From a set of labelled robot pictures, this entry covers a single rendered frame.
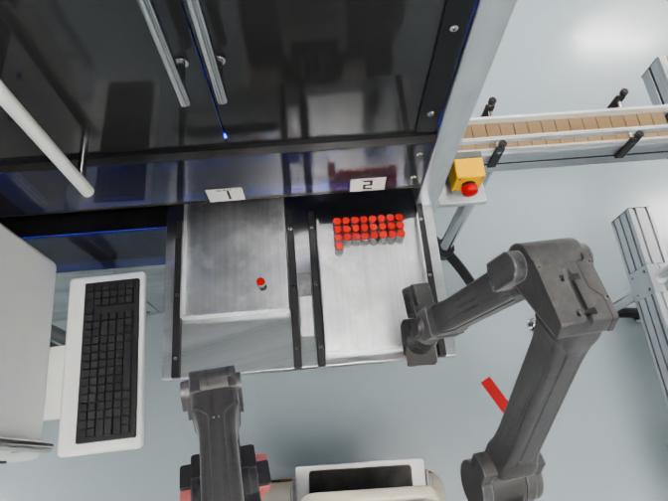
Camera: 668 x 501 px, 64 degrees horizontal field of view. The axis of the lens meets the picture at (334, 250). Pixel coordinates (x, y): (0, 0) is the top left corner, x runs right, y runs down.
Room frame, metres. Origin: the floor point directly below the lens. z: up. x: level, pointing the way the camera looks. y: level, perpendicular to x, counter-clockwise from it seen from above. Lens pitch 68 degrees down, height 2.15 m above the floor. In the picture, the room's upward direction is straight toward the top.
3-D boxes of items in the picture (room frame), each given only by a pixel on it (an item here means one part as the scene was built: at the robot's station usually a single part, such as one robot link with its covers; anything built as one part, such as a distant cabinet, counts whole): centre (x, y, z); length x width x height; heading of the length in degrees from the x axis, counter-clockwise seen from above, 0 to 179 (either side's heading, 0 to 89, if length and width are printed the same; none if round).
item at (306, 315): (0.36, 0.07, 0.91); 0.14 x 0.03 x 0.06; 4
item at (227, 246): (0.51, 0.25, 0.90); 0.34 x 0.26 x 0.04; 5
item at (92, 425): (0.25, 0.56, 0.82); 0.40 x 0.14 x 0.02; 7
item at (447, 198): (0.73, -0.34, 0.87); 0.14 x 0.13 x 0.02; 5
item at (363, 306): (0.43, -0.10, 0.90); 0.34 x 0.26 x 0.04; 5
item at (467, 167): (0.68, -0.33, 1.00); 0.08 x 0.07 x 0.07; 5
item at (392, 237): (0.54, -0.09, 0.91); 0.18 x 0.02 x 0.05; 95
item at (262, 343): (0.46, 0.08, 0.87); 0.70 x 0.48 x 0.02; 95
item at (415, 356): (0.26, -0.19, 1.01); 0.10 x 0.07 x 0.07; 5
